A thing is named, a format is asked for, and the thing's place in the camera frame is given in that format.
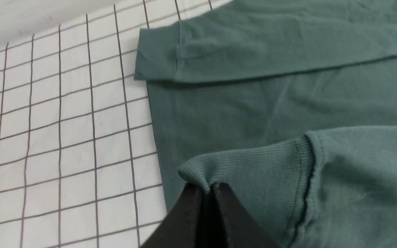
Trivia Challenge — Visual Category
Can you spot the green long-sleeved shirt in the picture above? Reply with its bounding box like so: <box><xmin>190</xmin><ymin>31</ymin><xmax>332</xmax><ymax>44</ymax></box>
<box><xmin>134</xmin><ymin>0</ymin><xmax>397</xmax><ymax>248</ymax></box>

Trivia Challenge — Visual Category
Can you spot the white grid-patterned table cloth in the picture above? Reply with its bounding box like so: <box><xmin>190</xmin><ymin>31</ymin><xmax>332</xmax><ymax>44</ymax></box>
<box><xmin>0</xmin><ymin>0</ymin><xmax>226</xmax><ymax>248</ymax></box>

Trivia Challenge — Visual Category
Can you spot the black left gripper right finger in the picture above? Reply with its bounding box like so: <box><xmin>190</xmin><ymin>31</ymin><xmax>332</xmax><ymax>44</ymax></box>
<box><xmin>212</xmin><ymin>183</ymin><xmax>279</xmax><ymax>248</ymax></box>

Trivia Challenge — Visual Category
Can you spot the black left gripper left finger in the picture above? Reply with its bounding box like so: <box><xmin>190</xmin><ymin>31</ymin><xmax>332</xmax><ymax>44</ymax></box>
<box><xmin>142</xmin><ymin>183</ymin><xmax>203</xmax><ymax>248</ymax></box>

